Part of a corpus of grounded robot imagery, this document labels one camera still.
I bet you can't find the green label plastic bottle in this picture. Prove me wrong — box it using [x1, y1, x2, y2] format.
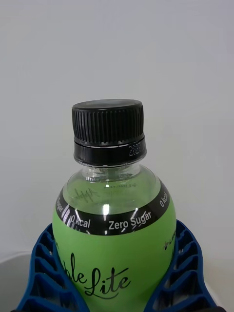
[52, 98, 177, 312]

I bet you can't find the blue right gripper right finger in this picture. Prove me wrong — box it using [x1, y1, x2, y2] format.
[143, 219, 227, 312]

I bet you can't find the grey plastic waste bin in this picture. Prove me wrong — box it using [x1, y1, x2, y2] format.
[0, 253, 34, 312]

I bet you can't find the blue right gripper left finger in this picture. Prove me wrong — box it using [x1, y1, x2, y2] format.
[11, 222, 91, 312]

